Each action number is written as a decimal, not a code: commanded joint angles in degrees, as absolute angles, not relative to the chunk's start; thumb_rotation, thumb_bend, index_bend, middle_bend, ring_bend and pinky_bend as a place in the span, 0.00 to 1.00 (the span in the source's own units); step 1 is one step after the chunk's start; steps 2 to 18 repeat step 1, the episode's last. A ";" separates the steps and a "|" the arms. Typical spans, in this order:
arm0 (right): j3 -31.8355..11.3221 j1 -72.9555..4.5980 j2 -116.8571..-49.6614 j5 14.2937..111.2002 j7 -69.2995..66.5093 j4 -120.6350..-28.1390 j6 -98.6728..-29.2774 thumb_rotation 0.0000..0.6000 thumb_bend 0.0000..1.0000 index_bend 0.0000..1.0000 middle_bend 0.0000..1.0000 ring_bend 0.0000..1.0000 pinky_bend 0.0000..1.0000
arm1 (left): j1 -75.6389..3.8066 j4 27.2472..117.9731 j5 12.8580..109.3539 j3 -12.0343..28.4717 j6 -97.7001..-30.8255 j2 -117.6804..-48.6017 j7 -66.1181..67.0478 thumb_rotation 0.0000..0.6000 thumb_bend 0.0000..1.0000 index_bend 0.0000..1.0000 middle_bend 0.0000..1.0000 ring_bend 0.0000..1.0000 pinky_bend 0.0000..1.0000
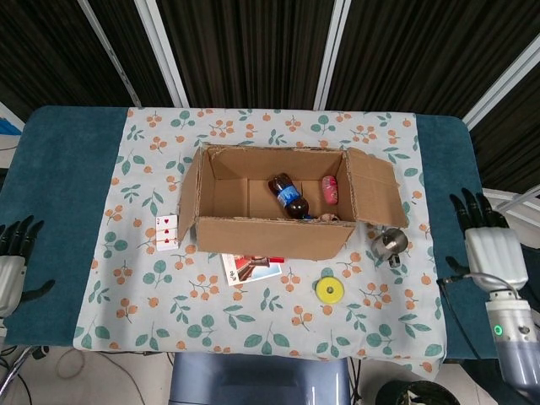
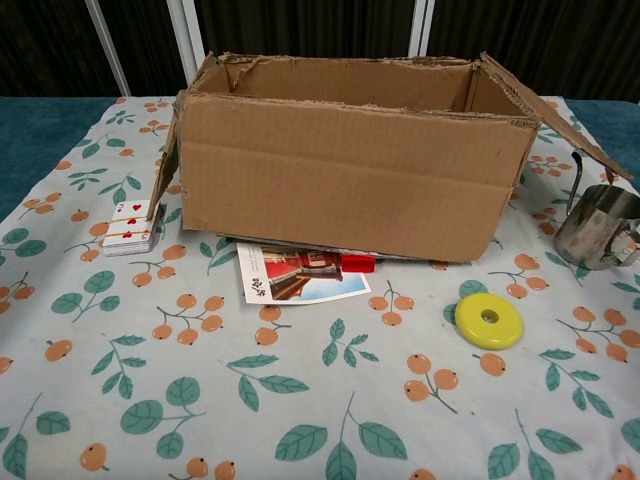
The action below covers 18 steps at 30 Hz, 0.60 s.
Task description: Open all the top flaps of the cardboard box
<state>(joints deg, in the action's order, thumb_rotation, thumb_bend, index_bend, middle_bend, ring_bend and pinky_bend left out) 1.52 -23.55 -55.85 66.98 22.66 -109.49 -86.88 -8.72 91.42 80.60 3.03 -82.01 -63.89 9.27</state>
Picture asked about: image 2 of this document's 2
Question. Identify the brown cardboard box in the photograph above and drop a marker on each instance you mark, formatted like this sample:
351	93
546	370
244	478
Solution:
340	185

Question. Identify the red building postcard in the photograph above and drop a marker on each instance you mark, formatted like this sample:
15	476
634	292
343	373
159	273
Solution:
295	280

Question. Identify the deck of playing cards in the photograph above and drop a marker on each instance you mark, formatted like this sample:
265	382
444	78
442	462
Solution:
130	230

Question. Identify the stainless steel pitcher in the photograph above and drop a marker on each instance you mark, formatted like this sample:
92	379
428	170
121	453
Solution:
595	230

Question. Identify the white frame post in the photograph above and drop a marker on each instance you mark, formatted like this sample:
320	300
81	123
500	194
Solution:
185	40
420	30

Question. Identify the thin grey frame bar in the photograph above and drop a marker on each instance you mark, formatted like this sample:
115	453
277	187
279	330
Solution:
112	60

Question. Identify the yellow disc with hole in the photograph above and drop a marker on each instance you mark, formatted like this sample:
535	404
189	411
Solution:
480	332

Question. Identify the red white stamp block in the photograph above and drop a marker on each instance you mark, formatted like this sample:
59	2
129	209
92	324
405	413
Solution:
357	265

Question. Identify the floral print tablecloth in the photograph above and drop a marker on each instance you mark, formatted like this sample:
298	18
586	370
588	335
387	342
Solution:
300	400

